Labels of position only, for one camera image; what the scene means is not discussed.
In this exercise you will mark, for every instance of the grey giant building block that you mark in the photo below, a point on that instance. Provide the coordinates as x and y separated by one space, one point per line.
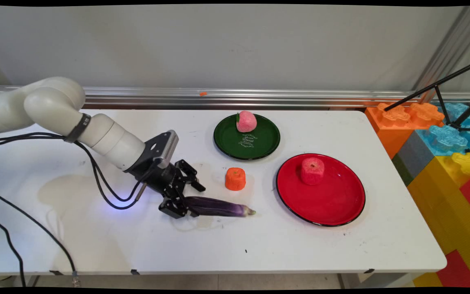
416 153

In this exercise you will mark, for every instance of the red toy apple piece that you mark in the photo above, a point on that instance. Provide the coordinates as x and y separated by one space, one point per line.
312 171

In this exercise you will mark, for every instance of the blue giant building block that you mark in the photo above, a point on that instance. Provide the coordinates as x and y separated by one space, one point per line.
447 141

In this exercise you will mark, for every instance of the orange giant building block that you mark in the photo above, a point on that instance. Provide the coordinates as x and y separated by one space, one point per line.
390 130

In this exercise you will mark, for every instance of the pink toy peach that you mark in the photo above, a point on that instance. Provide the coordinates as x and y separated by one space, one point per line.
246 121

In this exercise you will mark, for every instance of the yellow giant building block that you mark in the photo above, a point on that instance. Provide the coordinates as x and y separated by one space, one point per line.
447 204

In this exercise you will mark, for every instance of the red round plate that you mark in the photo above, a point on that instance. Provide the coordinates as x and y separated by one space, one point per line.
324 204

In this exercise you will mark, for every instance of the orange toy carrot piece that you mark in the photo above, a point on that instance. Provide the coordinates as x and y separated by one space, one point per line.
235 179

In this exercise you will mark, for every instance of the dark green giant building block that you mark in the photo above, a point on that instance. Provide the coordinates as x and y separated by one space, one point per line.
402 169

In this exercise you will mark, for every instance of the dark green round plate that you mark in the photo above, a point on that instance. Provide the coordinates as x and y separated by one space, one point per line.
259 145

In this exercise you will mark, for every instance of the purple toy eggplant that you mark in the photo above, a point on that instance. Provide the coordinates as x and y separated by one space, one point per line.
218 207

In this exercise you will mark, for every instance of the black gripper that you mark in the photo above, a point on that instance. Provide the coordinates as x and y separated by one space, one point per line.
161 177

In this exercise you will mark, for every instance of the aluminium rail along wall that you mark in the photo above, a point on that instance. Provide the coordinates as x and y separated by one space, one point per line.
259 99

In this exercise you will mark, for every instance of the grey table leg frame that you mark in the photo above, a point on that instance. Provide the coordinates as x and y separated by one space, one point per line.
351 281

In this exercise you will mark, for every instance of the black tripod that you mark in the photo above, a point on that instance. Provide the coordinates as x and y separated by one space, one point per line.
435 86

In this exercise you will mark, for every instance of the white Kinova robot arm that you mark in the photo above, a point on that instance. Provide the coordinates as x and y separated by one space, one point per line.
51 106

